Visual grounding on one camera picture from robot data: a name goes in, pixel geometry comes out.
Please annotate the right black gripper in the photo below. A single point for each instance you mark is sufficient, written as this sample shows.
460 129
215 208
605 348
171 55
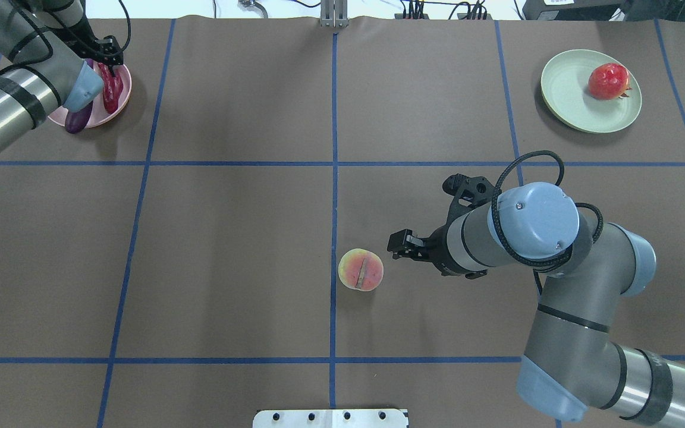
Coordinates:
437 244

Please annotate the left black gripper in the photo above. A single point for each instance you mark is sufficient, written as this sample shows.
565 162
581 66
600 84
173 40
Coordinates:
84 28

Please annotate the peach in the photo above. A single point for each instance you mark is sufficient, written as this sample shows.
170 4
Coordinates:
360 270

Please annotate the red chili pepper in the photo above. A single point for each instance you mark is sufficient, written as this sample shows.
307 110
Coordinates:
112 89

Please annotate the purple eggplant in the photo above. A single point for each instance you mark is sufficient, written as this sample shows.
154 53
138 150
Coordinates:
76 121

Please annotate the red pomegranate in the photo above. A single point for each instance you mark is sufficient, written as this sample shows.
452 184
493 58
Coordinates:
609 81

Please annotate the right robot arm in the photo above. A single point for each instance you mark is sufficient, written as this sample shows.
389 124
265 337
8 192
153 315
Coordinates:
569 364

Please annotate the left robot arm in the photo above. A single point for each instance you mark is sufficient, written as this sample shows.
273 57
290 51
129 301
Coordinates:
48 44

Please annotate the green plate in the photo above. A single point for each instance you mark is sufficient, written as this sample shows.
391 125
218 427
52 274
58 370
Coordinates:
564 88

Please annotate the white pedestal base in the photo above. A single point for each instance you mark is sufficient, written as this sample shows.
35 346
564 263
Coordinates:
362 417

